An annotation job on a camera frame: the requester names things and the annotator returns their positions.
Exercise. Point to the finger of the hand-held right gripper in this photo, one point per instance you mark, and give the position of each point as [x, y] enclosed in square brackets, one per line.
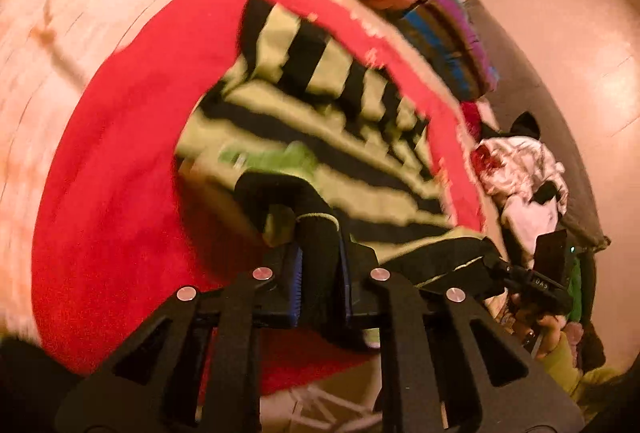
[495, 265]

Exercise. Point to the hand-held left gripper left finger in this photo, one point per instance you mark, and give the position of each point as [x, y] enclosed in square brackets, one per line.
[295, 280]

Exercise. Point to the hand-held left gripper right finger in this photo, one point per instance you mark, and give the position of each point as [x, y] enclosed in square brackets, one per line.
[347, 284]

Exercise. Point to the striped frog sweater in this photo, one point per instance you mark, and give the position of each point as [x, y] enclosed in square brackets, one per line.
[310, 78]

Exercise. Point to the person's right forearm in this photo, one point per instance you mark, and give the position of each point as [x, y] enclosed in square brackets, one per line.
[570, 373]

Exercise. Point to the white clothes pile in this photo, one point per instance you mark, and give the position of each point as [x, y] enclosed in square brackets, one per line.
[520, 163]

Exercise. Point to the person's right hand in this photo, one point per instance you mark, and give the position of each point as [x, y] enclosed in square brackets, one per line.
[545, 330]

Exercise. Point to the black cloth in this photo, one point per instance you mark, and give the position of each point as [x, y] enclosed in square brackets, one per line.
[525, 125]

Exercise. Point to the red patterned cloth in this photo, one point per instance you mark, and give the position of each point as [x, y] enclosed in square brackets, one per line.
[472, 113]

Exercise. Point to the grey headboard cushion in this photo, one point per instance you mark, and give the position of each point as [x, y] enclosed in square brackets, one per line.
[540, 113]

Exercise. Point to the red floral blanket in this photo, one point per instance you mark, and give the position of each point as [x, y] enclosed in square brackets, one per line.
[125, 163]

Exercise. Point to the striped pillow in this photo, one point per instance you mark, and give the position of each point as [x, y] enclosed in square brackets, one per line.
[450, 43]

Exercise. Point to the light pink quilt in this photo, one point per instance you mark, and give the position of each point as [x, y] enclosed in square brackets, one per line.
[75, 13]

